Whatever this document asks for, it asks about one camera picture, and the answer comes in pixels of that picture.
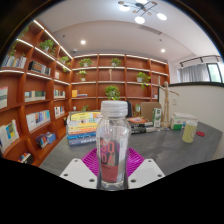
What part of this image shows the stack of colourful books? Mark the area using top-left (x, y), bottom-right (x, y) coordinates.
top-left (66, 111), bottom-right (102, 147)

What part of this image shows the branched ceiling lamp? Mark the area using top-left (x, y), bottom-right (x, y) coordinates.
top-left (117, 0), bottom-right (168, 25)

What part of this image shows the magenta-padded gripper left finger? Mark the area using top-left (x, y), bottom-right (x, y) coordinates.
top-left (59, 147), bottom-right (99, 190)

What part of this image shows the grey window curtain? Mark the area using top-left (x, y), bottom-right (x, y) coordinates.
top-left (179, 63), bottom-right (211, 84)

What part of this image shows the clear plastic drink bottle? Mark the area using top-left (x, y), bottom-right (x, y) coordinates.
top-left (95, 100), bottom-right (132, 192)

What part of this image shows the pale patterned mug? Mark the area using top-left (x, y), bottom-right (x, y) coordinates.
top-left (181, 120), bottom-right (198, 144)

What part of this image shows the stack of dark books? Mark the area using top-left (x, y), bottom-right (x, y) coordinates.
top-left (126, 116), bottom-right (156, 135)

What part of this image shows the ceiling air vent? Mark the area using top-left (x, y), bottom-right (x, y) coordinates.
top-left (138, 24), bottom-right (163, 35)

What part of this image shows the wooden wall shelf unit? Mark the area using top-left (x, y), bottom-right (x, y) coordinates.
top-left (0, 19), bottom-right (170, 168)

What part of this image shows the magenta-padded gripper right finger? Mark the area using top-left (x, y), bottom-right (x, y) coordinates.
top-left (128, 147), bottom-right (166, 190)

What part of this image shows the tan upholstered chair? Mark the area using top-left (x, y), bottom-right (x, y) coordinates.
top-left (139, 101), bottom-right (163, 123)

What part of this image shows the dark framed window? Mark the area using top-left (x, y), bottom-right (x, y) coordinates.
top-left (206, 62), bottom-right (224, 84)

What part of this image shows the dark office chair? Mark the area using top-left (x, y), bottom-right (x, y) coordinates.
top-left (125, 100), bottom-right (133, 118)

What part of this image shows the tall green white carton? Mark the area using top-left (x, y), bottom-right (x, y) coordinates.
top-left (152, 107), bottom-right (163, 129)

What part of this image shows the wooden artist mannequin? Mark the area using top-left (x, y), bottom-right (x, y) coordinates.
top-left (157, 75), bottom-right (180, 129)

